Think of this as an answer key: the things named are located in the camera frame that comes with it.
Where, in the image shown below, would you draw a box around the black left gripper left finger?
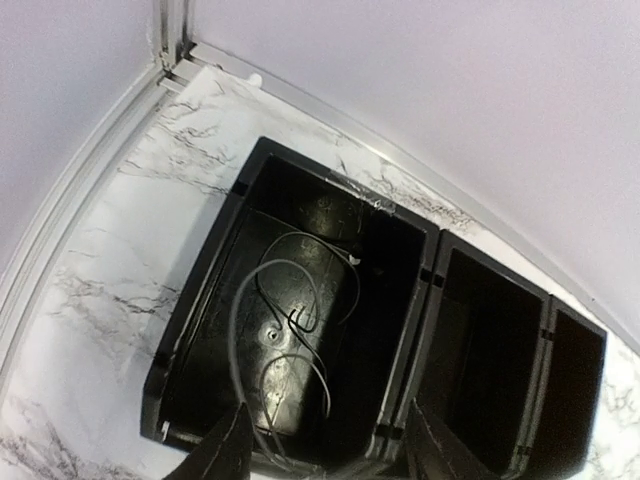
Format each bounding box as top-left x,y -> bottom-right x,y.
165,403 -> 253,480

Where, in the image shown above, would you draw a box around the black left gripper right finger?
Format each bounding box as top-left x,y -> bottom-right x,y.
405,399 -> 499,480

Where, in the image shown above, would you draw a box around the grey cable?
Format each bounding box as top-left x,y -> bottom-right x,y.
227,230 -> 362,464

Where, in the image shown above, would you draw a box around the black compartment tray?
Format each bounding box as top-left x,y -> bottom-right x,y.
140,138 -> 607,479

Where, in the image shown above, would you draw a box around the left aluminium corner post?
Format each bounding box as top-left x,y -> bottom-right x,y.
151,0 -> 197,73

